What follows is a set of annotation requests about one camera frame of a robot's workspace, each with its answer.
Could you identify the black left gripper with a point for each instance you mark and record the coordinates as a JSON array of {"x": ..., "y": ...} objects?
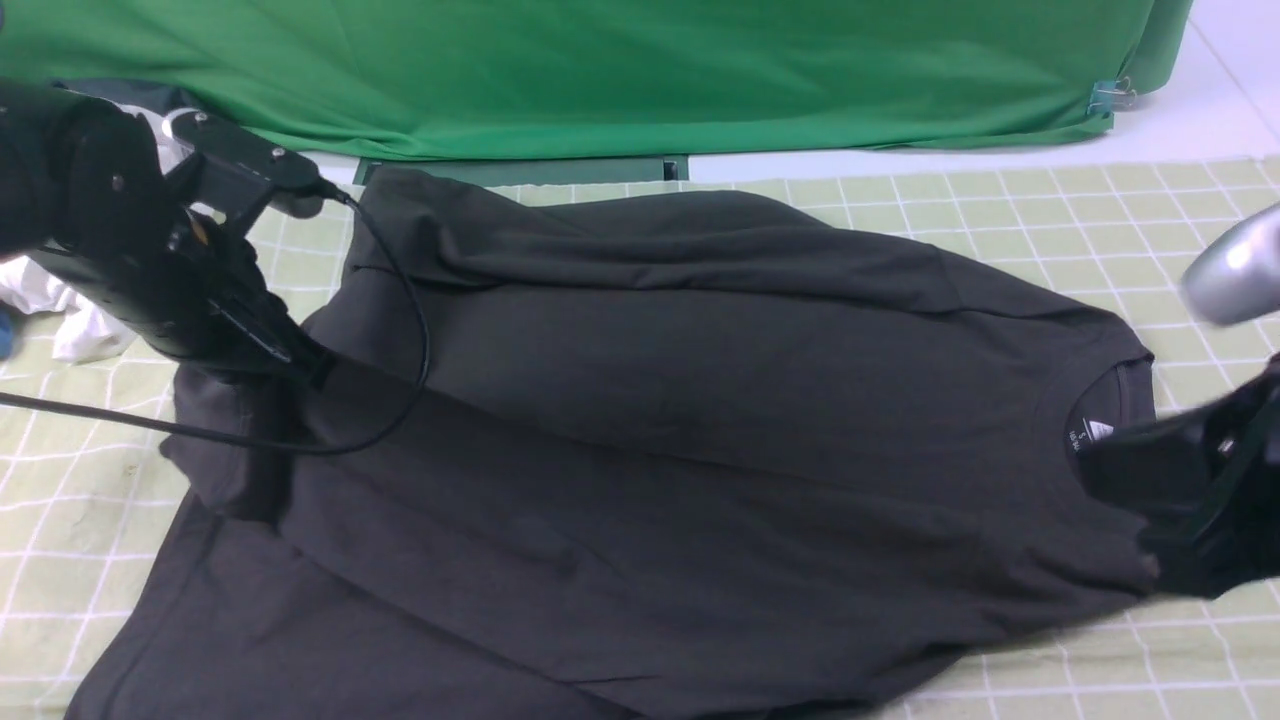
[{"x": 196, "y": 296}]

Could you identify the blue object at left edge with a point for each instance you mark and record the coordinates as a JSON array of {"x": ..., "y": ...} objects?
[{"x": 7, "y": 335}]

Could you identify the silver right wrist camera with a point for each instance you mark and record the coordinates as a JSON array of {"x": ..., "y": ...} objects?
[{"x": 1236, "y": 279}]

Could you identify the dark green metal bracket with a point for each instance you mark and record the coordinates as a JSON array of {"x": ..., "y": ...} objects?
[{"x": 555, "y": 172}]

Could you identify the teal binder clip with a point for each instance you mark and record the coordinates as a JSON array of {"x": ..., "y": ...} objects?
[{"x": 1111, "y": 95}]

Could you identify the dark gray long-sleeve shirt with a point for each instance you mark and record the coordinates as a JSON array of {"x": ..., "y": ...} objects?
[{"x": 685, "y": 456}]

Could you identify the crumpled white cloth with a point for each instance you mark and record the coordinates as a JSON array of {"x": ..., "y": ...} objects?
[{"x": 86, "y": 334}]

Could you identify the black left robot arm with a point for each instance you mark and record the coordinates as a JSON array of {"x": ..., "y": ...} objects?
[{"x": 80, "y": 169}]

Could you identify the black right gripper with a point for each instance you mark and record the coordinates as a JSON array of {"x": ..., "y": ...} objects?
[{"x": 1206, "y": 480}]

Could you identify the green backdrop cloth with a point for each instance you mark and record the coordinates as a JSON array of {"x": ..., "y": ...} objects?
[{"x": 520, "y": 80}]

